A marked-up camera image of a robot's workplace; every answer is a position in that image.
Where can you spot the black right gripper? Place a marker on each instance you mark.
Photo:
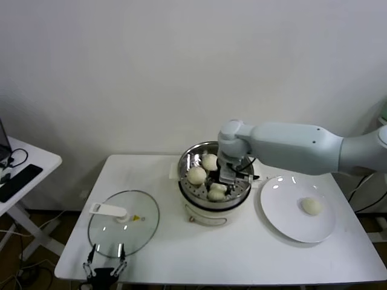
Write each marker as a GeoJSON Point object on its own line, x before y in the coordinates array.
{"type": "Point", "coordinates": [222, 164]}

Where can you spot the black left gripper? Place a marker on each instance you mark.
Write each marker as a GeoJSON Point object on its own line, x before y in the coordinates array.
{"type": "Point", "coordinates": [102, 276]}

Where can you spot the white steamed baozi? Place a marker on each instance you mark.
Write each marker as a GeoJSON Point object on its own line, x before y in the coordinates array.
{"type": "Point", "coordinates": [217, 194]}
{"type": "Point", "coordinates": [310, 206]}
{"type": "Point", "coordinates": [196, 175]}
{"type": "Point", "coordinates": [209, 161]}

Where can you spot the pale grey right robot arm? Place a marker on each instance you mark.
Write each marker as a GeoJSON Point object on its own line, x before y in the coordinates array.
{"type": "Point", "coordinates": [287, 145]}

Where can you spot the stainless steel steamer basket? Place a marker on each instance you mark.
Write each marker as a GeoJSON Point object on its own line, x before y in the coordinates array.
{"type": "Point", "coordinates": [189, 193]}

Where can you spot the cream electric cooker base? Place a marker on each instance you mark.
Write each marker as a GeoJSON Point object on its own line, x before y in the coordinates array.
{"type": "Point", "coordinates": [205, 218]}

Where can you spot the white round plate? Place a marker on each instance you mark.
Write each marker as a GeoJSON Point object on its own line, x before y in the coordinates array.
{"type": "Point", "coordinates": [281, 205]}

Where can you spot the black flat keyboard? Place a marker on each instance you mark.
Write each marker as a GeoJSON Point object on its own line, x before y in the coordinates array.
{"type": "Point", "coordinates": [21, 182]}

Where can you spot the white side table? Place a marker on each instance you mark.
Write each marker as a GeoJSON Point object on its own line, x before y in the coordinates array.
{"type": "Point", "coordinates": [36, 157]}

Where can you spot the open laptop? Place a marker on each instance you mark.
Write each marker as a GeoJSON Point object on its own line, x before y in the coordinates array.
{"type": "Point", "coordinates": [4, 142]}

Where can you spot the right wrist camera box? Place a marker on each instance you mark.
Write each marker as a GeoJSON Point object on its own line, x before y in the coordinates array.
{"type": "Point", "coordinates": [227, 175]}

